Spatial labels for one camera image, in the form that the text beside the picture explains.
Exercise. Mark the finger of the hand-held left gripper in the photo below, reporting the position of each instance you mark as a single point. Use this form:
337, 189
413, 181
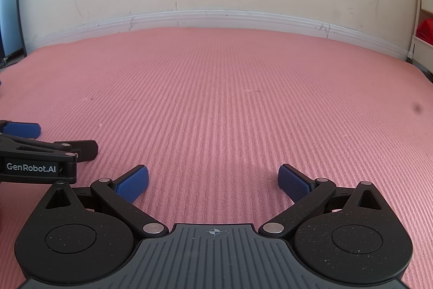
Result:
79, 150
22, 130

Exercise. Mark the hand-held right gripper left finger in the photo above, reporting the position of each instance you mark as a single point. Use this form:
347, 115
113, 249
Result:
132, 185

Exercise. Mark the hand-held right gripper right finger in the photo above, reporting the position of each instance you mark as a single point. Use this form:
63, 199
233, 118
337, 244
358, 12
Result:
293, 184

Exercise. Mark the pink ribbed mat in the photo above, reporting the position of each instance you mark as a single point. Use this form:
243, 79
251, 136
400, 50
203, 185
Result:
216, 89

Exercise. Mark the black framed panel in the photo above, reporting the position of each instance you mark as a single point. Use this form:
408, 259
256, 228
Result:
10, 4

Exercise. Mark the white baseboard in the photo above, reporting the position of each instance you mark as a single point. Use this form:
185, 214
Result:
203, 18

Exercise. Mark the red bag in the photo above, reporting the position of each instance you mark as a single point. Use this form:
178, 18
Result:
426, 33

